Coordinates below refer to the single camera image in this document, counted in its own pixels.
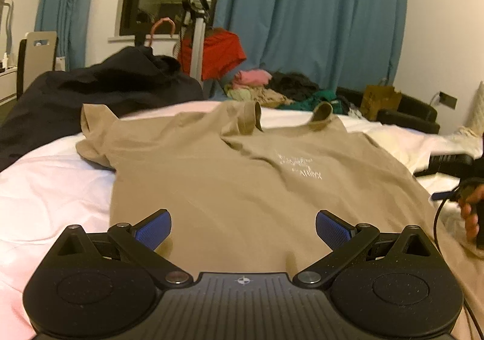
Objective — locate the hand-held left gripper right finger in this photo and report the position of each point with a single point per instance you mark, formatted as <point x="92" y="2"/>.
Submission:
<point x="332" y="230"/>

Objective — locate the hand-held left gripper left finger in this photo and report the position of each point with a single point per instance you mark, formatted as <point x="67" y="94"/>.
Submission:
<point x="155" y="229"/>

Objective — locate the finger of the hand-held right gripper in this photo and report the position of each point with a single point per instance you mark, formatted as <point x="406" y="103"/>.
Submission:
<point x="442" y="196"/>

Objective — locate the tan t-shirt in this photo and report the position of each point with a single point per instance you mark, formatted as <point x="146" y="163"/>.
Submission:
<point x="234" y="181"/>

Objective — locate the silver clothes rack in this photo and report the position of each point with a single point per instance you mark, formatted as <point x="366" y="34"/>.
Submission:
<point x="196" y="33"/>

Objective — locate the person's right hand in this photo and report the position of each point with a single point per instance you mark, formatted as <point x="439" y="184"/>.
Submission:
<point x="470" y="207"/>

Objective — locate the black flat object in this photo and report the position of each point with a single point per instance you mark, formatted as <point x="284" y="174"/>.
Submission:
<point x="450" y="163"/>

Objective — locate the black sofa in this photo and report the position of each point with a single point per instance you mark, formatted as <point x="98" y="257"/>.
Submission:
<point x="412" y="113"/>

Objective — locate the brown paper bag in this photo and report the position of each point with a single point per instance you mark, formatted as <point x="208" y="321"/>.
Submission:
<point x="380" y="101"/>

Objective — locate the green cloth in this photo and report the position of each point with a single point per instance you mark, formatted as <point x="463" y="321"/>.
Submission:
<point x="315" y="98"/>

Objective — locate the black jacket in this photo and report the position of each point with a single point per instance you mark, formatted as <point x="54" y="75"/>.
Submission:
<point x="94" y="98"/>

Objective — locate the dark grey cloth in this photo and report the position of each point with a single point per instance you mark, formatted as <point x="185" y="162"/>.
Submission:
<point x="295" y="84"/>

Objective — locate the beige patterned cloth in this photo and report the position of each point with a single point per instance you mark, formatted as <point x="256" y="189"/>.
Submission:
<point x="261" y="96"/>

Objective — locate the pink cloth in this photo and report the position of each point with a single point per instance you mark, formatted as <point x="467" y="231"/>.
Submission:
<point x="251" y="77"/>

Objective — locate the red cloth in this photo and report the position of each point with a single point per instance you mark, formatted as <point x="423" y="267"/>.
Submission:
<point x="219" y="50"/>

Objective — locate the white desk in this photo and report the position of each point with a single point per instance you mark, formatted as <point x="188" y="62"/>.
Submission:
<point x="7" y="84"/>

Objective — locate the wooden chair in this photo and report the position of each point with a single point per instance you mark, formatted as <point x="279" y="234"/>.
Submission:
<point x="37" y="56"/>

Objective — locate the blue curtain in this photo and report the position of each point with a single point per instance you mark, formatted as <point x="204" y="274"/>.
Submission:
<point x="314" y="15"/>
<point x="64" y="3"/>

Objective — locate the small white bottle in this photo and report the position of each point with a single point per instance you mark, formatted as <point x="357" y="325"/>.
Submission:
<point x="5" y="61"/>

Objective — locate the wall socket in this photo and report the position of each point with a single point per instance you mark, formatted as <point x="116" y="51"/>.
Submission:
<point x="448" y="100"/>

